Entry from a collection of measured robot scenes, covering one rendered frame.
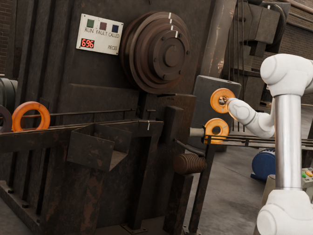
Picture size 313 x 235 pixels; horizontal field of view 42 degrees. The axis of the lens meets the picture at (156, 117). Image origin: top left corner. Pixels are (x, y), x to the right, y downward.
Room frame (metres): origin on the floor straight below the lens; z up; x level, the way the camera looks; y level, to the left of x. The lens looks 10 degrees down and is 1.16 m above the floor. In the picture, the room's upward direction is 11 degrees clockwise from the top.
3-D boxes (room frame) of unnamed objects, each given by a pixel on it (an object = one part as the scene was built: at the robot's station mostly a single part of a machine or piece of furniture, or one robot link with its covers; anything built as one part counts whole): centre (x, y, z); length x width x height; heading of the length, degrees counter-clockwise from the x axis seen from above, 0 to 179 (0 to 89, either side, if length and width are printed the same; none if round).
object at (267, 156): (4.21, -1.30, 0.17); 0.57 x 0.31 x 0.34; 153
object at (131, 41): (2.37, 0.06, 1.11); 0.47 x 0.06 x 0.47; 133
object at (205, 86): (5.22, -0.70, 0.45); 0.59 x 0.59 x 0.89
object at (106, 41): (2.22, 0.38, 1.15); 0.26 x 0.02 x 0.18; 133
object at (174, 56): (2.30, -0.01, 1.11); 0.28 x 0.06 x 0.28; 133
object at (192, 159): (2.50, -0.27, 0.27); 0.22 x 0.13 x 0.53; 133
